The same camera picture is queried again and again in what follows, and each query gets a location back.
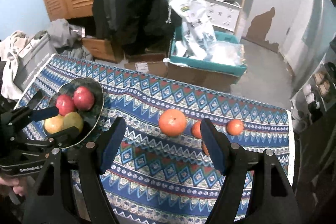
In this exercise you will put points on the wooden drawer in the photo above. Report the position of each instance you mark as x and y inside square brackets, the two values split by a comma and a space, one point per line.
[102, 48]

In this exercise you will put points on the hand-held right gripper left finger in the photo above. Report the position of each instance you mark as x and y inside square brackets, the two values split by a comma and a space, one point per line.
[113, 145]

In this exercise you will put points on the yellow-green apple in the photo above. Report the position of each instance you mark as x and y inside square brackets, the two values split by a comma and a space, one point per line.
[74, 121]

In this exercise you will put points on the dark glass bowl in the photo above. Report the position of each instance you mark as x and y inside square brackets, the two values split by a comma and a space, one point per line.
[67, 87]

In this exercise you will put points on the red apple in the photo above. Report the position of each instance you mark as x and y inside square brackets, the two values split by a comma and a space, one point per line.
[65, 104]
[84, 98]

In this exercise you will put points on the person's left hand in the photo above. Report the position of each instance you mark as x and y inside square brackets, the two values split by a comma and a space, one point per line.
[18, 187]

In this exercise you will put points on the cardboard box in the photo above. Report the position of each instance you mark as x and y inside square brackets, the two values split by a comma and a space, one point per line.
[197, 77]

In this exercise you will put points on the blue patterned tablecloth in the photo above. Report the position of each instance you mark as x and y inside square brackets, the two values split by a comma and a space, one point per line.
[157, 161]

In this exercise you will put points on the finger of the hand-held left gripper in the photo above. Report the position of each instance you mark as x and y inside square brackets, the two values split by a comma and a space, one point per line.
[44, 113]
[65, 133]

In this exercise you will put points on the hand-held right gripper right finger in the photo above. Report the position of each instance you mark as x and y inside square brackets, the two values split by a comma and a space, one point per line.
[212, 145]

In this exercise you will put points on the black coat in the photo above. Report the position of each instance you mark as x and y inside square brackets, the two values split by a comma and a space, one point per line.
[147, 3]

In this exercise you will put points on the white shoe rack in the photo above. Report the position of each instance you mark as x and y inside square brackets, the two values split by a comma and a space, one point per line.
[307, 88]

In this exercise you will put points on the white door with peeled paint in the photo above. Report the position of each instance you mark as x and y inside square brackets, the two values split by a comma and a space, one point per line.
[288, 3]

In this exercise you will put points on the teal plastic crate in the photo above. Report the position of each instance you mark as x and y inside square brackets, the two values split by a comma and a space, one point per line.
[210, 66]

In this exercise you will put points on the clear plastic bags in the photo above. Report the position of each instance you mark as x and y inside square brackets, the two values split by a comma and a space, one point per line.
[228, 53]

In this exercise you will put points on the yellow-orange mango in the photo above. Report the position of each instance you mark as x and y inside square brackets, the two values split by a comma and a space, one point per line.
[53, 124]

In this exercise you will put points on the orange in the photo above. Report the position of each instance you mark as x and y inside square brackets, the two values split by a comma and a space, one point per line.
[205, 148]
[172, 123]

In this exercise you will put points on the black phone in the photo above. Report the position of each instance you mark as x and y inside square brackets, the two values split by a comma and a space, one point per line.
[34, 100]

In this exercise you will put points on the small tangerine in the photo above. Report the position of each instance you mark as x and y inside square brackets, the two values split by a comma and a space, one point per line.
[235, 127]
[196, 129]

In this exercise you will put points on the grey crumpled garment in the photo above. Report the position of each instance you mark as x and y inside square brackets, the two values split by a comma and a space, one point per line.
[63, 32]

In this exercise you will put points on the white printed storage box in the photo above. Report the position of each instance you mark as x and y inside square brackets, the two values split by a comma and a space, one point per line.
[223, 14]

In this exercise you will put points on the grey printed box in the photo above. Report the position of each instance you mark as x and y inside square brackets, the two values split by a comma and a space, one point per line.
[34, 61]

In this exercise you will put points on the white printed rice bag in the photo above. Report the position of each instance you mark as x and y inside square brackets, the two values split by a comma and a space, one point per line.
[194, 16]

